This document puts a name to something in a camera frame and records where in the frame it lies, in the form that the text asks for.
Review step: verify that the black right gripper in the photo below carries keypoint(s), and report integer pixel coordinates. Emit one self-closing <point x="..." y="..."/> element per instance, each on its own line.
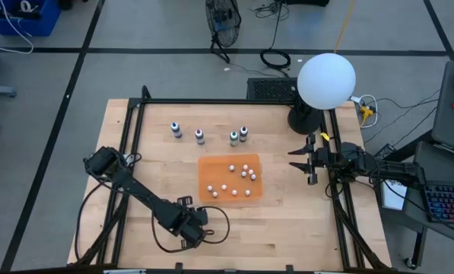
<point x="321" y="158"/>

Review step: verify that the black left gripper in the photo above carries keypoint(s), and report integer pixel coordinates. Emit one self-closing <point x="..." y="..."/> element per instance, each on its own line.
<point x="194" y="224"/>

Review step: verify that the large black cap bottle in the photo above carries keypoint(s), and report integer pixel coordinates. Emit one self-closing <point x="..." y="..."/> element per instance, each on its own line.
<point x="243" y="134"/>

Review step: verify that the large green cap bottle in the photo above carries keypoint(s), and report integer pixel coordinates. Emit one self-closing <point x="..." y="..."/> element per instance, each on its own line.
<point x="233" y="139"/>

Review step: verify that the large blue cap bottle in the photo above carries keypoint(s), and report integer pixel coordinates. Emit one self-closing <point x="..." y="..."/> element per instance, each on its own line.
<point x="176" y="130"/>

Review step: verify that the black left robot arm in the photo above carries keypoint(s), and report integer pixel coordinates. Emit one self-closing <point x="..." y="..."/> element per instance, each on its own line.
<point x="135" y="186"/>

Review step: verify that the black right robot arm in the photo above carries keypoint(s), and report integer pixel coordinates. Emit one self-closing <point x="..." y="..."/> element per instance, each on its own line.
<point x="382" y="169"/>

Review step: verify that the yellow tape tag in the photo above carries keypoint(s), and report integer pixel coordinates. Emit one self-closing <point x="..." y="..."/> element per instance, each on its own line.
<point x="324" y="136"/>

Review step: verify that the orange translucent plastic tray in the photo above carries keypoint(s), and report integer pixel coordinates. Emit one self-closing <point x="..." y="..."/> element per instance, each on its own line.
<point x="215" y="171"/>

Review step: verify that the yellow extension plug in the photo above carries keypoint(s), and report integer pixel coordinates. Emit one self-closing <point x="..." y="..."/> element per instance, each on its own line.
<point x="366" y="112"/>

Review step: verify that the black perforated case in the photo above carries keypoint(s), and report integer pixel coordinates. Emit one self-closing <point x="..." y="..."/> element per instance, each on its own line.
<point x="268" y="89"/>

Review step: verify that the white globe table lamp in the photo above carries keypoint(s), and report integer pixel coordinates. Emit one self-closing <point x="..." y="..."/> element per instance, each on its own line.
<point x="325" y="80"/>

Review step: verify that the large purple cap bottle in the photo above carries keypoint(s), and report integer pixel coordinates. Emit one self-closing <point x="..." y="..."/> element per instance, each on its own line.
<point x="199" y="137"/>

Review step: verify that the white printed paper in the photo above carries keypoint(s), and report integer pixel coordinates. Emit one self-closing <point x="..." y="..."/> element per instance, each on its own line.
<point x="393" y="198"/>

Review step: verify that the dark grey desk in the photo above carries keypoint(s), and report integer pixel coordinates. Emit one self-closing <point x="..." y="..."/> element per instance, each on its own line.
<point x="443" y="163"/>

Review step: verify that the black caster wheel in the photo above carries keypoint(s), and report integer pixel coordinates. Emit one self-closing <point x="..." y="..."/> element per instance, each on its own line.
<point x="410" y="262"/>

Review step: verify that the backlit computer keyboard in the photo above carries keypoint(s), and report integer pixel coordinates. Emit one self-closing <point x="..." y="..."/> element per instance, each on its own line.
<point x="447" y="201"/>

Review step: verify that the grey side table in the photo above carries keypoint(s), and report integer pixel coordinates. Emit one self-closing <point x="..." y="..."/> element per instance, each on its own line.
<point x="449" y="122"/>

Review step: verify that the black floor fan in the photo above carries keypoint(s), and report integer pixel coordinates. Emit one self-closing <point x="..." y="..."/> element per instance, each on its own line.
<point x="223" y="23"/>

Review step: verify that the blue plastic bin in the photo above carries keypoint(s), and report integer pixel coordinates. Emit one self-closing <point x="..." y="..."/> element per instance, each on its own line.
<point x="44" y="21"/>

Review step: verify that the black aluminum table frame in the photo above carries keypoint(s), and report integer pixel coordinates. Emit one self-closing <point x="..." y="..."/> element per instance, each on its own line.
<point x="211" y="101"/>

